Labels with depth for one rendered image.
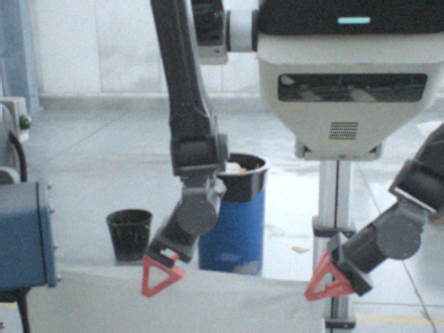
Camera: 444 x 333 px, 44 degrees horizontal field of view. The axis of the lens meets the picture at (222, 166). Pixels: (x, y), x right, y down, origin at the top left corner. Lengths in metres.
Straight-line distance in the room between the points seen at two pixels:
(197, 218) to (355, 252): 0.24
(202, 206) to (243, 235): 2.39
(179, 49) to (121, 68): 8.49
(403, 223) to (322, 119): 0.54
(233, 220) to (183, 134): 2.32
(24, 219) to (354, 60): 0.76
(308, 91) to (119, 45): 8.10
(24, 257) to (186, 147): 0.33
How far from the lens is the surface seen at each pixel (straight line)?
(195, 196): 0.75
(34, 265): 0.58
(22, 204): 0.57
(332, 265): 0.84
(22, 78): 9.58
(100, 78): 9.36
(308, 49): 1.15
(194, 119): 0.78
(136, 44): 9.12
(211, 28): 1.12
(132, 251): 3.50
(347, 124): 1.27
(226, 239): 3.14
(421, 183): 0.81
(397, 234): 0.75
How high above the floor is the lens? 1.48
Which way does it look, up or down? 15 degrees down
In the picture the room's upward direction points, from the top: 1 degrees counter-clockwise
